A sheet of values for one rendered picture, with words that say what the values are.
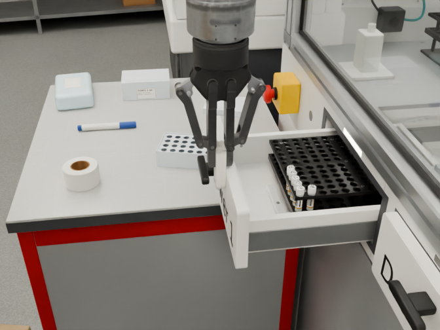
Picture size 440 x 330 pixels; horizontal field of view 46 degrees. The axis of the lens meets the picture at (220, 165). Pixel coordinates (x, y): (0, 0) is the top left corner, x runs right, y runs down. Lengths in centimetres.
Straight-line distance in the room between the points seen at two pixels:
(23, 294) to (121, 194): 102
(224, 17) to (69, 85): 83
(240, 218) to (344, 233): 17
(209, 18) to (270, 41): 98
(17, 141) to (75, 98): 157
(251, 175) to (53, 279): 46
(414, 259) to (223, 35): 36
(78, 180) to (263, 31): 80
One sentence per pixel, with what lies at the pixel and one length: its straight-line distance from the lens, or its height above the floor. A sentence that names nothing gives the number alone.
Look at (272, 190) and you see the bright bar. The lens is 89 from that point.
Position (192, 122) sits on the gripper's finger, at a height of 102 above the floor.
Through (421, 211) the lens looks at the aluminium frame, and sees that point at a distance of 69.
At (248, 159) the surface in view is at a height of 85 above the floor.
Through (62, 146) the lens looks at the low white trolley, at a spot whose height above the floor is 76.
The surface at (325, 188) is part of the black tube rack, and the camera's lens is 81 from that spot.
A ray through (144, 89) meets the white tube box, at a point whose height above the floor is 79.
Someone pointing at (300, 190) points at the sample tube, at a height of 91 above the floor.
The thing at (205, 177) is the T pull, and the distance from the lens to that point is 80.
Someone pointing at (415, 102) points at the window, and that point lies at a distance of 71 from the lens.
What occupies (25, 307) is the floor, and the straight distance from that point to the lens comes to 195.
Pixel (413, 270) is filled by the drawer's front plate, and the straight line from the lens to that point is 69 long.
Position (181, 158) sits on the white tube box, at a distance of 109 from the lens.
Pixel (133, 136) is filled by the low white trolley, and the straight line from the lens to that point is 124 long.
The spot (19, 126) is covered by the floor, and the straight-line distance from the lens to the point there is 308.
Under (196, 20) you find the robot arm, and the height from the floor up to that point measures 116.
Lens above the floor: 136
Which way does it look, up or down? 32 degrees down
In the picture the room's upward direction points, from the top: straight up
